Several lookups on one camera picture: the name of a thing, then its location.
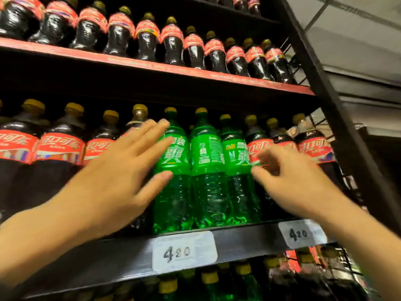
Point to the black metal shelf rack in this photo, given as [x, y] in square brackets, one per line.
[109, 260]

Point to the white price tag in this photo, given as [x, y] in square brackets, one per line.
[185, 252]
[302, 234]

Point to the row of pink-label dark bottles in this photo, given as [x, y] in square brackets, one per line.
[147, 43]

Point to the person's right forearm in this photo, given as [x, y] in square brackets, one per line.
[369, 257]

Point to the person's right hand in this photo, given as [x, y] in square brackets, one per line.
[300, 188]

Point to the small red-label cola bottle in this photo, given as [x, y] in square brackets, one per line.
[305, 258]
[280, 137]
[257, 144]
[314, 148]
[272, 262]

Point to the person's left hand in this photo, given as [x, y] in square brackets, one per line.
[109, 191]

